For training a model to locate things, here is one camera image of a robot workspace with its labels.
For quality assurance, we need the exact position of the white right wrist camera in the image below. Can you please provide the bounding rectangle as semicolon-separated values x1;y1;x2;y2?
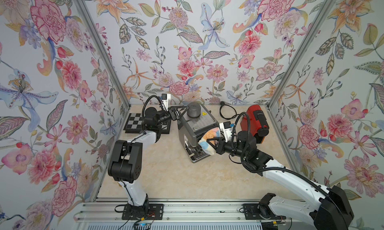
219;121;234;143

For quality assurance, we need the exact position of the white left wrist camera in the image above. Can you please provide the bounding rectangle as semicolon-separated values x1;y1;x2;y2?
161;94;171;111

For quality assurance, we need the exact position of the red capsule coffee machine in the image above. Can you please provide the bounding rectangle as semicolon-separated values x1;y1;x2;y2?
247;105;270;147

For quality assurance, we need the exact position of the aluminium front frame rail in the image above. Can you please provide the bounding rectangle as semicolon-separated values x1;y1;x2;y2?
73;198;331;224

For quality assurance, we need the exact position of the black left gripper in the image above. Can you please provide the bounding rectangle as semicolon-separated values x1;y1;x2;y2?
154;108;187;129

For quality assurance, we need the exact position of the grey steel coffee machine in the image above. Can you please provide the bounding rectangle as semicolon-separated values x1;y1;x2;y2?
177;102;219;163

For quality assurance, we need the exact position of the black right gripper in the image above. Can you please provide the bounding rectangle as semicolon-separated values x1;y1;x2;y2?
208;137;249;162

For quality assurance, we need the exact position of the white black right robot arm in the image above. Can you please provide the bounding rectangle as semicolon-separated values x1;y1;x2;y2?
212;110;354;230

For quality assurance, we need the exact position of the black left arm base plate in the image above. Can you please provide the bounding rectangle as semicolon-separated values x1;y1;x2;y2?
122;204;164;220

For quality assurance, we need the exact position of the black coffee machine power cable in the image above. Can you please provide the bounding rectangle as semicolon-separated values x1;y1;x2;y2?
218;101;241;121

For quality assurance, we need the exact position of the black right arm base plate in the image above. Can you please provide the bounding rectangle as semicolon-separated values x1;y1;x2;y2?
239;204;287;221

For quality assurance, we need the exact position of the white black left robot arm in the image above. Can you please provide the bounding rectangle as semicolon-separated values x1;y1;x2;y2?
108;94;179;218

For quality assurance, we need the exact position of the black white checkerboard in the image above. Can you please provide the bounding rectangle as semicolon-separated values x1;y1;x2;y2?
124;113;171;134

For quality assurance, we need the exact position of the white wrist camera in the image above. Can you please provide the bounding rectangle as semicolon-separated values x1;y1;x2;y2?
161;94;171;111
219;121;234;143

